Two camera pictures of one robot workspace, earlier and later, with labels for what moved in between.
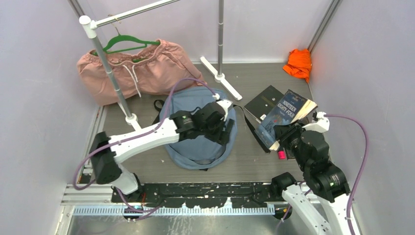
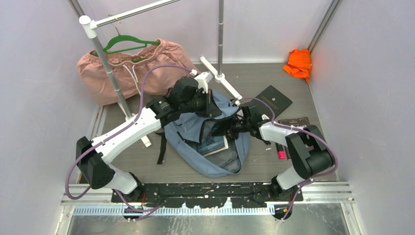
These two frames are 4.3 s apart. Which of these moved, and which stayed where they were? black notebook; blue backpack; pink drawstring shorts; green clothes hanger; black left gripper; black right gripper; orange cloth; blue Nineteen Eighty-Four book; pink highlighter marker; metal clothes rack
Moved: black left gripper; blue backpack; black right gripper; blue Nineteen Eighty-Four book
Stayed: black notebook; orange cloth; pink drawstring shorts; green clothes hanger; metal clothes rack; pink highlighter marker
